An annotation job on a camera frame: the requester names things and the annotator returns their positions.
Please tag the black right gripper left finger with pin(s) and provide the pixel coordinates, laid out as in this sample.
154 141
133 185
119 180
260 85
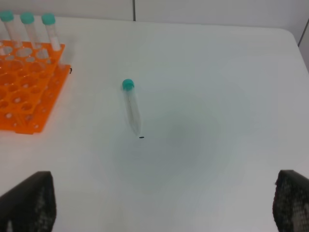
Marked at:
30 206

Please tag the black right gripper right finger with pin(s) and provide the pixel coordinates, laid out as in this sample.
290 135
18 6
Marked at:
291 202

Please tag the teal capped test tube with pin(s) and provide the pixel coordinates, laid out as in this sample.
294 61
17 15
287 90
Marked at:
132 108

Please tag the orange test tube rack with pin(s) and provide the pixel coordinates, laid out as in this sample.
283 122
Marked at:
29 86

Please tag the teal capped tube far right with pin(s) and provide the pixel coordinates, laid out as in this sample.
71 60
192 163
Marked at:
49 20

